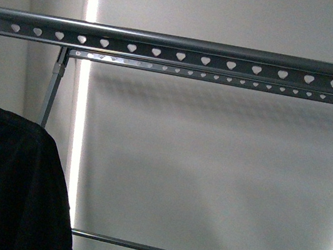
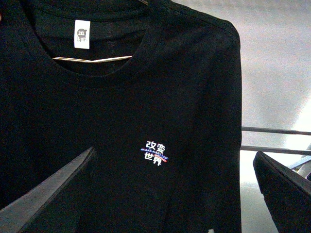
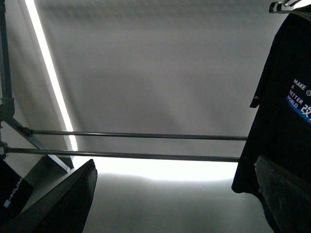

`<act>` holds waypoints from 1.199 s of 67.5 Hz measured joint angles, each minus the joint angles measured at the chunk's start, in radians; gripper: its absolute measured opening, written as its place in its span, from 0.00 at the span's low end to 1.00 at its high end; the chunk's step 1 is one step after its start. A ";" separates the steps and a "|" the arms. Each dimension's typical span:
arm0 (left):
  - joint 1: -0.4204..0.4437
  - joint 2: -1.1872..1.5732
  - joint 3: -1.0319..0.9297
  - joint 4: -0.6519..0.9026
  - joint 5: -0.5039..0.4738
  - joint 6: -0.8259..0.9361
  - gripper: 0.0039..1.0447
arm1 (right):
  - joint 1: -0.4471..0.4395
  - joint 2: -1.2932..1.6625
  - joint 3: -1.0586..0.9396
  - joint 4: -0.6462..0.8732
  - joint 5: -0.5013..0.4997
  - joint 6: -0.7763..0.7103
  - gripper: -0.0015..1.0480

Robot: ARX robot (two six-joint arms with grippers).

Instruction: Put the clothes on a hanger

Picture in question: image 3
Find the lower metal rack rod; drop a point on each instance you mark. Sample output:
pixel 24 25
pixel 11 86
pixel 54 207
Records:
pixel 123 155

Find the grey metal rack frame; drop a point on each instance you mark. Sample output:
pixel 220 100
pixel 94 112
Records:
pixel 7 106

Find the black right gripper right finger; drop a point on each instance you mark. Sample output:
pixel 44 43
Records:
pixel 287 196

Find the black hanging printed t-shirt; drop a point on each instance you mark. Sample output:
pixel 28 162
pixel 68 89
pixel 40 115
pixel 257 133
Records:
pixel 281 130

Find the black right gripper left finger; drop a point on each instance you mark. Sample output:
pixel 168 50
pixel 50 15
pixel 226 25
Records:
pixel 63 210

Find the metal rack rod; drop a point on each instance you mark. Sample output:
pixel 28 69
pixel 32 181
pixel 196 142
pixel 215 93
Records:
pixel 123 155
pixel 144 135

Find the upper metal rack rod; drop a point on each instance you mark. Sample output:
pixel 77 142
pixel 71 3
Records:
pixel 144 135

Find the metal wire hanger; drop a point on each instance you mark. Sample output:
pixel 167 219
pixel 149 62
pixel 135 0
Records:
pixel 282 6

